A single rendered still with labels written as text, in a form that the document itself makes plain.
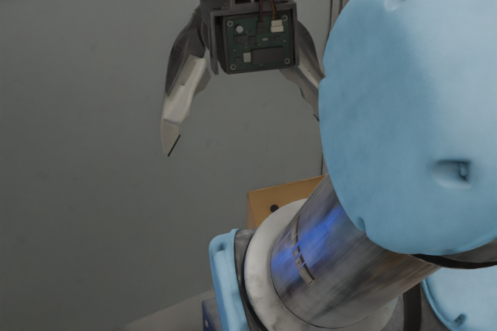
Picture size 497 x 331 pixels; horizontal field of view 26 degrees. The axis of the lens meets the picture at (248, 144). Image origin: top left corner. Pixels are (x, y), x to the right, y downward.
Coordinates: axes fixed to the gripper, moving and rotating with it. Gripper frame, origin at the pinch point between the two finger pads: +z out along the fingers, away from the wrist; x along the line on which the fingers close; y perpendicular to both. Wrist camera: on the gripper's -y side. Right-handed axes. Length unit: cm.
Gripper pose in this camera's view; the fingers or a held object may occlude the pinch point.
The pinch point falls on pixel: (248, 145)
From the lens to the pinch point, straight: 96.4
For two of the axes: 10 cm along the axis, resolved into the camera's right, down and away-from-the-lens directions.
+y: 1.8, 3.0, -9.4
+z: 0.7, 9.5, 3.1
